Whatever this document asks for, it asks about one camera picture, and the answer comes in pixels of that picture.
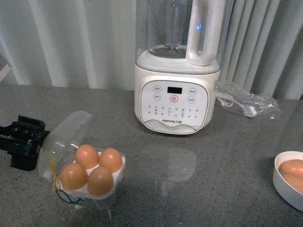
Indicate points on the brown egg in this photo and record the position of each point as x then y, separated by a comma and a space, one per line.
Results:
87, 156
73, 176
295, 181
111, 159
100, 181
293, 167

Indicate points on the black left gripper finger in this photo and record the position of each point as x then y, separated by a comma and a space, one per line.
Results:
23, 140

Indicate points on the white bowl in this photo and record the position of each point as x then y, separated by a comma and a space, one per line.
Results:
285, 190

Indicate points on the white Joyoung blender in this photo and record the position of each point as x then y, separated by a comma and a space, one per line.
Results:
176, 67

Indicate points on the clear plastic egg box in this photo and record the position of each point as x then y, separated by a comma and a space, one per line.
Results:
59, 149

